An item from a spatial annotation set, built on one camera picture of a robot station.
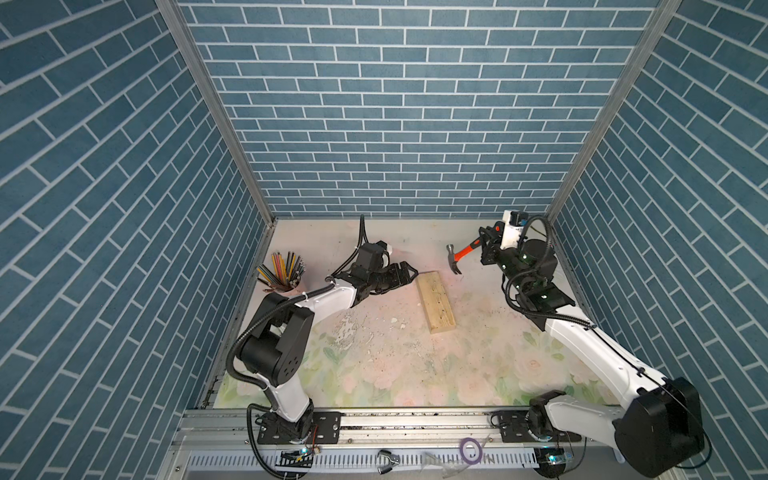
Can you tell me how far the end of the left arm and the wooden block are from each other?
5cm

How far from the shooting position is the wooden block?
906 mm

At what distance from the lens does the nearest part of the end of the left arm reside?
0.80 meters
